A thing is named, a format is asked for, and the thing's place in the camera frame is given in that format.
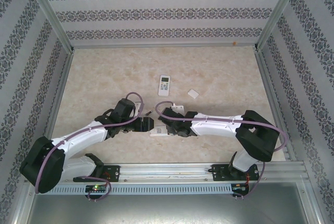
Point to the white remote with display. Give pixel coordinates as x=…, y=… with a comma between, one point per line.
x=164, y=88

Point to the white battery cover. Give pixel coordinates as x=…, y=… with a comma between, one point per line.
x=193, y=93

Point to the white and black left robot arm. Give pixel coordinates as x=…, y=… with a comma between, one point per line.
x=78, y=138

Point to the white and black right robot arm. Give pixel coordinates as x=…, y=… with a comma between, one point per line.
x=216, y=124

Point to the grey metal sheet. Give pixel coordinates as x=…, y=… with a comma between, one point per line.
x=167, y=211

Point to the circuit board with green light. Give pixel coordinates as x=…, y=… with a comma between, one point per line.
x=96, y=188

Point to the small circuit board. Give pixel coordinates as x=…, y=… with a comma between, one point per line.
x=238, y=188

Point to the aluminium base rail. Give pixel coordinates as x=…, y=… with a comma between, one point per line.
x=167, y=171

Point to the black left mount plate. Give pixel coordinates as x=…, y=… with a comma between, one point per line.
x=114, y=173

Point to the black mount plate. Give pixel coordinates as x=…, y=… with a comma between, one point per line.
x=114, y=173
x=221, y=173

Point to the black right mount plate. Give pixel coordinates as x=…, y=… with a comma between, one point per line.
x=221, y=173

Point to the aluminium side rail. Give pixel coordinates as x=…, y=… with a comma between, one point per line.
x=58, y=104
x=276, y=104

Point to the aluminium frame post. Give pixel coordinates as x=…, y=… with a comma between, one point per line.
x=279, y=12
x=49, y=12

